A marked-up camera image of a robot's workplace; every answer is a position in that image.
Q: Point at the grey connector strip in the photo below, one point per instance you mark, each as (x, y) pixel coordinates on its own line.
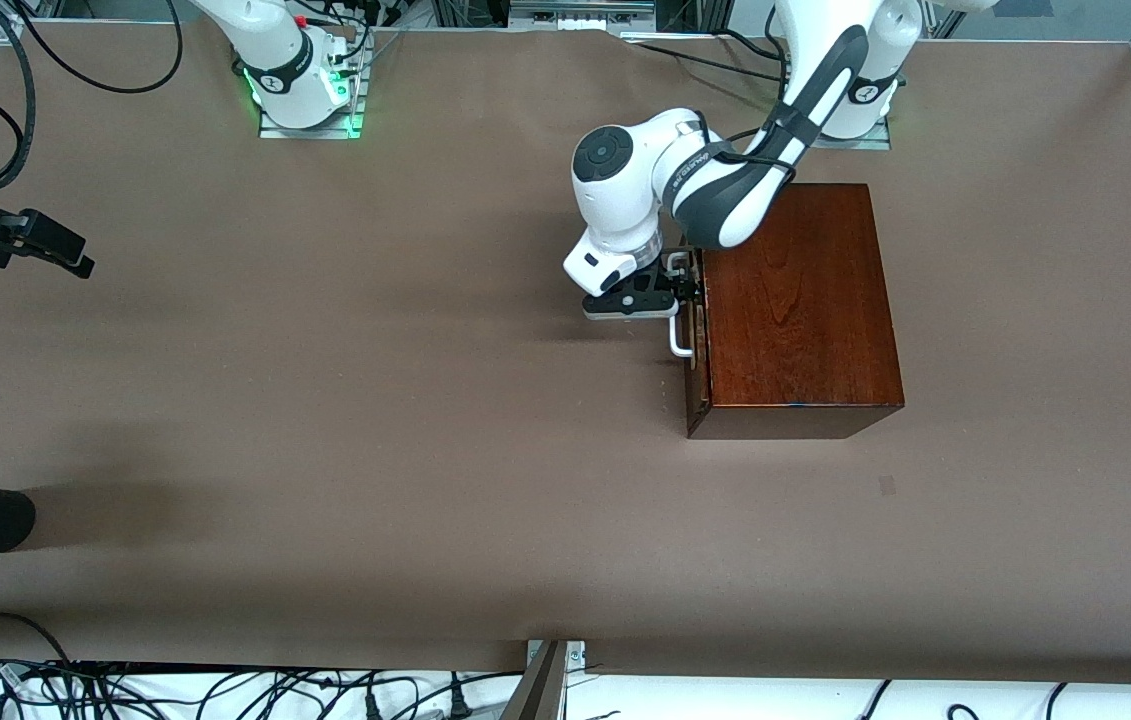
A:
(580, 12)

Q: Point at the aluminium corner bracket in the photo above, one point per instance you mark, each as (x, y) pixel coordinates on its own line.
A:
(5, 32)

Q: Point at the brown table cover sheet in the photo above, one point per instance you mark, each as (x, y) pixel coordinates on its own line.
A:
(425, 400)

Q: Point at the aluminium arm base plate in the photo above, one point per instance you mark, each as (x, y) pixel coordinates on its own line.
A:
(310, 132)
(870, 143)

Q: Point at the small aluminium mounting plate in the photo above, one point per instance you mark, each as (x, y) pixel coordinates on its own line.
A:
(575, 652)

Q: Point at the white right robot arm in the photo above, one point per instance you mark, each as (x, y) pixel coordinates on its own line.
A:
(275, 50)

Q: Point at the dark brown wooden cabinet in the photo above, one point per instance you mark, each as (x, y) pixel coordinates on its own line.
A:
(805, 330)

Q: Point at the dark metal strut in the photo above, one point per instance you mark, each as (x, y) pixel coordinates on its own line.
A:
(535, 695)

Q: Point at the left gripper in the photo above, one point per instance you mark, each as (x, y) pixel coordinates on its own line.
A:
(682, 276)

